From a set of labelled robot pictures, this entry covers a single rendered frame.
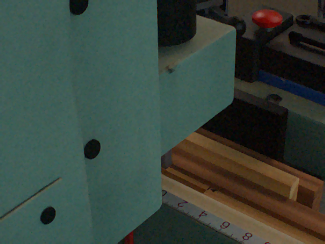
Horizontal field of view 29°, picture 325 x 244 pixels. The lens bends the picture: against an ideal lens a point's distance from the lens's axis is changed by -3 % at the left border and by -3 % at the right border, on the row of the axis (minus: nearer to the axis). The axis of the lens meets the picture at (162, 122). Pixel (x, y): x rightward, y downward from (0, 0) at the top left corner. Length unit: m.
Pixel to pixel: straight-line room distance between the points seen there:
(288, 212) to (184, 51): 0.15
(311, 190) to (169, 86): 0.16
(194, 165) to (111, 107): 0.22
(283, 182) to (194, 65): 0.13
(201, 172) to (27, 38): 0.34
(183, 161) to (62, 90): 0.32
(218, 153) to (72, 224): 0.28
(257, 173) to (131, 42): 0.23
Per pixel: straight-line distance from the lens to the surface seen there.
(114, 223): 0.39
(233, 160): 0.54
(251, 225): 0.49
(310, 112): 0.61
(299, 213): 0.52
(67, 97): 0.26
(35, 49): 0.24
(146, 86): 0.36
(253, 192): 0.53
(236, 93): 0.56
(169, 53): 0.46
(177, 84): 0.45
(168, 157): 0.54
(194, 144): 0.56
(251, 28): 0.64
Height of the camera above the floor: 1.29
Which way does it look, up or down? 34 degrees down
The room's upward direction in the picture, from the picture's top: 1 degrees counter-clockwise
